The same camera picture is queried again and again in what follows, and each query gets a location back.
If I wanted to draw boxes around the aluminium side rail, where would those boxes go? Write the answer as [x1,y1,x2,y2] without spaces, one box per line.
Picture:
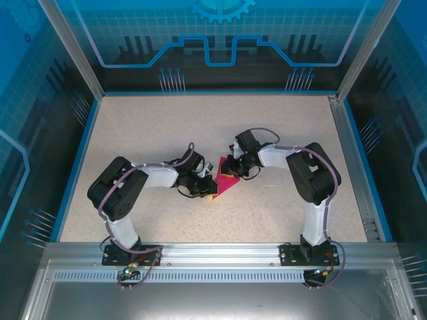
[328,94,384,243]

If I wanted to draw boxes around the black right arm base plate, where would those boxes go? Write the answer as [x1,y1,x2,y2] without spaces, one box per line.
[279,242,341,267]

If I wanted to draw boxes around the slotted metal cable duct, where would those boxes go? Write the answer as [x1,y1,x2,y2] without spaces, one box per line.
[52,270,336,284]

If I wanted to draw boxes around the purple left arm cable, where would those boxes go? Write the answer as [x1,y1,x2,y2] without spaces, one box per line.
[98,142,195,291]

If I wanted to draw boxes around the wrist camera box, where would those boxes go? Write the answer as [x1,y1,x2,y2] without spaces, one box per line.
[181,149,215,176]
[228,129,262,160]

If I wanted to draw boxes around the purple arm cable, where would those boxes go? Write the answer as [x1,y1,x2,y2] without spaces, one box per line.
[248,127,350,288]
[98,142,195,291]

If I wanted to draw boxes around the aluminium mounting rail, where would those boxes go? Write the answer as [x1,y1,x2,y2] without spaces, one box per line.
[45,241,400,268]

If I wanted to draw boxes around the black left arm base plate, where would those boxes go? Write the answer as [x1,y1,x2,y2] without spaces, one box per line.
[101,243,165,267]

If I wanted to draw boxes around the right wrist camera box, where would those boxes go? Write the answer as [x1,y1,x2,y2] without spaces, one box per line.
[228,129,262,160]

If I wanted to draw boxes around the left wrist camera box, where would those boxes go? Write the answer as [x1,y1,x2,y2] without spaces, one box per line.
[181,149,215,176]

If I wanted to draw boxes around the pink paper sheet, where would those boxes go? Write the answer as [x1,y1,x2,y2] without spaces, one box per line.
[210,156,242,201]

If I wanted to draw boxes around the aluminium frame post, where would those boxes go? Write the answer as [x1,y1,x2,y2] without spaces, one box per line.
[334,0,403,103]
[35,0,107,101]

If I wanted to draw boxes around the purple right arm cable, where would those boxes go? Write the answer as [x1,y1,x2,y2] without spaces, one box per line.
[248,127,350,288]

